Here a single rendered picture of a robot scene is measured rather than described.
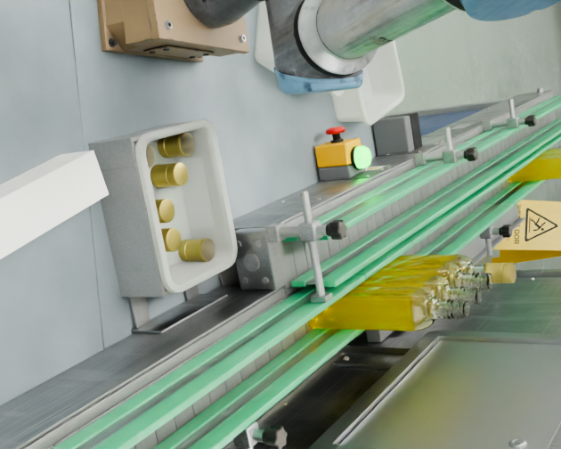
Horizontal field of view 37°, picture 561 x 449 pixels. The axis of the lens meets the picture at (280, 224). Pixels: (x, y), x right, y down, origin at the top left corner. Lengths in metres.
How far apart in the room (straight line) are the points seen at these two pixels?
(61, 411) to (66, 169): 0.29
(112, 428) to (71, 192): 0.29
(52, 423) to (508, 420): 0.60
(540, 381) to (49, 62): 0.83
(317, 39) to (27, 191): 0.40
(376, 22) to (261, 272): 0.48
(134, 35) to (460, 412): 0.70
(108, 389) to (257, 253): 0.37
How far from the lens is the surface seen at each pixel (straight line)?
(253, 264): 1.27
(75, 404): 1.00
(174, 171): 1.19
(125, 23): 1.19
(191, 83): 1.35
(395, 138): 1.87
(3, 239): 0.98
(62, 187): 1.04
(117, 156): 1.13
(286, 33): 1.10
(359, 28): 0.98
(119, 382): 1.03
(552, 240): 4.67
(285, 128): 1.57
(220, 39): 1.26
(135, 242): 1.15
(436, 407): 1.25
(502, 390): 1.29
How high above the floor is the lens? 1.57
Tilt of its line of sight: 33 degrees down
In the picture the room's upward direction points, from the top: 87 degrees clockwise
